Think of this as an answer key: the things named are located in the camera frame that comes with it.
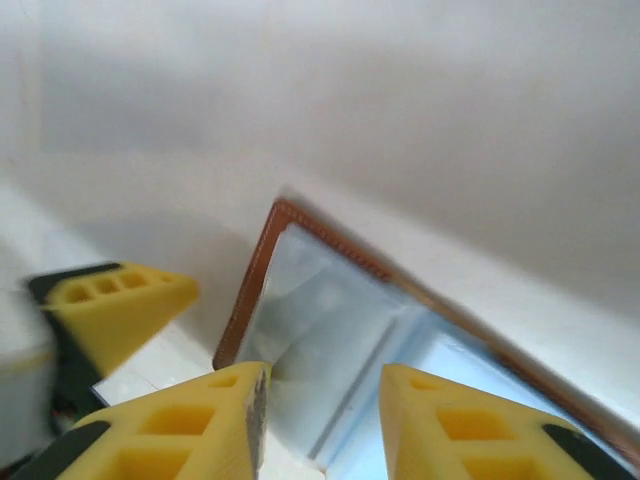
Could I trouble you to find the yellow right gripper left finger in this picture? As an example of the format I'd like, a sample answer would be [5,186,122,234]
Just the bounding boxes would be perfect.
[9,360,275,480]

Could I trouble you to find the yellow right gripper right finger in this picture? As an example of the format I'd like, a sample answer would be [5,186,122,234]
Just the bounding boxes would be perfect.
[380,362,639,480]

